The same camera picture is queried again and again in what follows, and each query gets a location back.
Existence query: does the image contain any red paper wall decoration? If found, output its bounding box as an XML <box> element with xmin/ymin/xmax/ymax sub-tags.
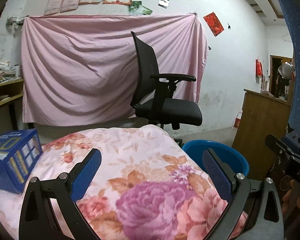
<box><xmin>203</xmin><ymin>12</ymin><xmax>225</xmax><ymax>37</ymax></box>

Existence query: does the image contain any blue plastic bucket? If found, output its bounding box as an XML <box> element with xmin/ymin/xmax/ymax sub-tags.
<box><xmin>182</xmin><ymin>139</ymin><xmax>250</xmax><ymax>180</ymax></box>

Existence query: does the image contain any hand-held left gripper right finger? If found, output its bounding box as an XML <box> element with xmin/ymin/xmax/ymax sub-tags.
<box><xmin>202</xmin><ymin>148</ymin><xmax>285</xmax><ymax>240</ymax></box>

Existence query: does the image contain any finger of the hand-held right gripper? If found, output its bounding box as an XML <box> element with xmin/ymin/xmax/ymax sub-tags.
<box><xmin>265</xmin><ymin>134</ymin><xmax>300</xmax><ymax>160</ymax></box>

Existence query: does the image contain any black office chair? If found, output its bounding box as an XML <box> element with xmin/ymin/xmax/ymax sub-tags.
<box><xmin>130</xmin><ymin>31</ymin><xmax>203</xmax><ymax>143</ymax></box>

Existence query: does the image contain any wooden cabinet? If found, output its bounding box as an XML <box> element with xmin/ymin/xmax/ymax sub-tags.
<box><xmin>231</xmin><ymin>89</ymin><xmax>292</xmax><ymax>180</ymax></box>

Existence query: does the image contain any green wall photo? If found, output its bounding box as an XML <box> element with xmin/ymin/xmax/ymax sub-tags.
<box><xmin>128</xmin><ymin>1</ymin><xmax>153</xmax><ymax>15</ymax></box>

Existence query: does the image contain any person's right hand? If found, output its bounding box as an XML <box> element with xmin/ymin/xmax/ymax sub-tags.
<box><xmin>281</xmin><ymin>180</ymin><xmax>300</xmax><ymax>213</ymax></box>

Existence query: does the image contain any stack of books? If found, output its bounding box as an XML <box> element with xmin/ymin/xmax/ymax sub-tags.
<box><xmin>0</xmin><ymin>61</ymin><xmax>22</xmax><ymax>84</ymax></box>

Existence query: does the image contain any wooden door frame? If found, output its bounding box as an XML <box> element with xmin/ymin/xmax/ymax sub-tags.
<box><xmin>269</xmin><ymin>54</ymin><xmax>294</xmax><ymax>100</ymax></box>

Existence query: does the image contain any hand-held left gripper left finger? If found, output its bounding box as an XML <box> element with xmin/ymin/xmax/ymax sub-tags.
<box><xmin>19</xmin><ymin>148</ymin><xmax>102</xmax><ymax>240</ymax></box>

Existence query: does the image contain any metal wall rack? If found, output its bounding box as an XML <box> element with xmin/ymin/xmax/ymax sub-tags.
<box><xmin>7</xmin><ymin>16</ymin><xmax>27</xmax><ymax>27</ymax></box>

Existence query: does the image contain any floral blanket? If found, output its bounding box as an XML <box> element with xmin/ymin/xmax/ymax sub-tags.
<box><xmin>0</xmin><ymin>126</ymin><xmax>248</xmax><ymax>240</ymax></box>

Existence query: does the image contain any red hanging envelope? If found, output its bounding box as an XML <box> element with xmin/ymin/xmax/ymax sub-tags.
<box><xmin>255</xmin><ymin>57</ymin><xmax>263</xmax><ymax>77</ymax></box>

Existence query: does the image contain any blue cardboard box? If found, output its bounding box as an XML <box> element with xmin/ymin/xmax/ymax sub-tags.
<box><xmin>0</xmin><ymin>129</ymin><xmax>43</xmax><ymax>195</ymax></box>

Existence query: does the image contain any wooden shelf unit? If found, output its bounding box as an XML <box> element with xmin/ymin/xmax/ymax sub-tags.
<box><xmin>0</xmin><ymin>79</ymin><xmax>24</xmax><ymax>130</ymax></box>

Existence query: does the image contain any pink hanging sheet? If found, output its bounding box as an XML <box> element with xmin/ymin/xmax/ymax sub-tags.
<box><xmin>21</xmin><ymin>14</ymin><xmax>209</xmax><ymax>127</ymax></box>

